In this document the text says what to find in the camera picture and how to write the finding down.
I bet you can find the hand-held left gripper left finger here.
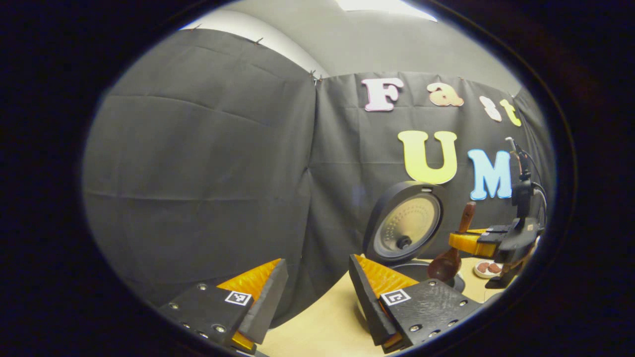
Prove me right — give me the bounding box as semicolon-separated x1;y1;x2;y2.
158;258;289;355

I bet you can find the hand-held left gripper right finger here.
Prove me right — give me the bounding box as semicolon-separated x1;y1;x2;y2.
348;254;482;354

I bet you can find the dark wooden spoon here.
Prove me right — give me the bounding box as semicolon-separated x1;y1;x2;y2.
427;201;477;283

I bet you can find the dark grey rice cooker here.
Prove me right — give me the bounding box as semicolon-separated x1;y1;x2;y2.
362;180;467;294

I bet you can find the small white plate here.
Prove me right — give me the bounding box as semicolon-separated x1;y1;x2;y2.
474;260;503;279

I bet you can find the black backdrop cloth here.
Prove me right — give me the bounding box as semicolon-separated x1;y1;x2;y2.
82;28;555;328

